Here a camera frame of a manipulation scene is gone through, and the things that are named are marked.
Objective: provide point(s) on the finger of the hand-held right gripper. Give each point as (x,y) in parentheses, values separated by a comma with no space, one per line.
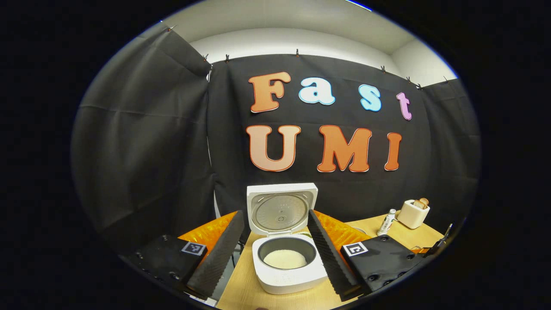
(437,247)

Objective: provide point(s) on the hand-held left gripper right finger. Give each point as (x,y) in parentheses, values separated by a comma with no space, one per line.
(331,258)

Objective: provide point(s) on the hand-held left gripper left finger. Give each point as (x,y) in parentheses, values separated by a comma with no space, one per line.
(219,258)

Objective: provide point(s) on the cream chopstick holder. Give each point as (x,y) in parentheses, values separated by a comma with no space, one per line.
(411,217)

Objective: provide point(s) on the white rice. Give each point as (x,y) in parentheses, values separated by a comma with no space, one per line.
(285,259)

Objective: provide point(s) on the white rice cooker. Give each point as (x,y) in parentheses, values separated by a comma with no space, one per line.
(284,280)

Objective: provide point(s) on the white bottle green label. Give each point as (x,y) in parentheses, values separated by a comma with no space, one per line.
(386,224)

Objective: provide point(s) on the black backdrop cloth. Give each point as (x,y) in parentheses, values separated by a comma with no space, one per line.
(150,150)

